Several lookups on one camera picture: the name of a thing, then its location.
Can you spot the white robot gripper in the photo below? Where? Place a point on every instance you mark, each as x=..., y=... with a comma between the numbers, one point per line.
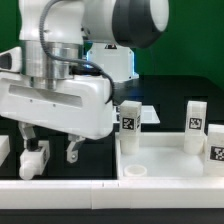
x=77, y=106

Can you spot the white square table top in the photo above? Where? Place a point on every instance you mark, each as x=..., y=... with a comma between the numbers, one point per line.
x=160, y=155

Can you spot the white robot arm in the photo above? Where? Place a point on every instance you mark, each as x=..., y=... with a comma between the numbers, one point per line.
x=44, y=81

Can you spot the white marker sheet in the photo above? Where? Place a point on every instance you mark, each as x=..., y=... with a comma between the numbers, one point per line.
x=148, y=115

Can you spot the white left obstacle rail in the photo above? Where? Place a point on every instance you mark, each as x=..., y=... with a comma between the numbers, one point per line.
x=4, y=148

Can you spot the white obstacle rail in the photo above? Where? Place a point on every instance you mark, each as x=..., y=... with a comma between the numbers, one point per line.
x=4, y=148
x=122, y=194

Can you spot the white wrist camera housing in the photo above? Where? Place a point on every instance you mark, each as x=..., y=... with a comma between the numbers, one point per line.
x=11, y=60

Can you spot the white front obstacle rail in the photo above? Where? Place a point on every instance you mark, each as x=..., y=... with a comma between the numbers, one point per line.
x=122, y=194

